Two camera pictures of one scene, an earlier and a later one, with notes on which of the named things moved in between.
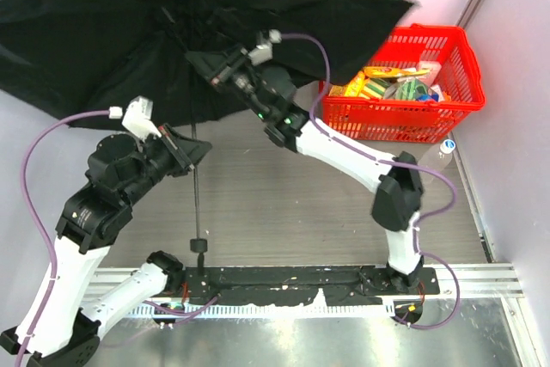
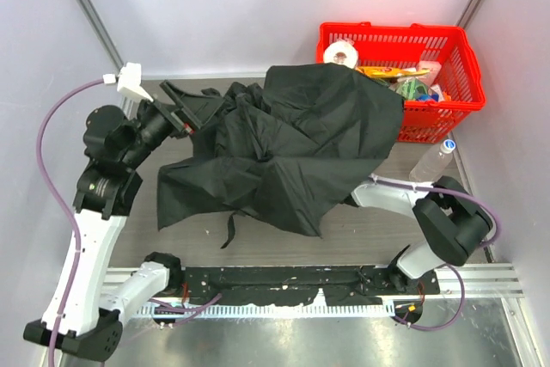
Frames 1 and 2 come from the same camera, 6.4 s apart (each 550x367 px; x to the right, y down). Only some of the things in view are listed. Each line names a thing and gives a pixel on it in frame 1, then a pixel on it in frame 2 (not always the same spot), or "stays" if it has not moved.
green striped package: (408, 88) stays
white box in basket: (434, 69) stays
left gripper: (177, 151) -> (179, 107)
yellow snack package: (388, 71) stays
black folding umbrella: (86, 39) -> (284, 149)
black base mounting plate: (352, 285) stays
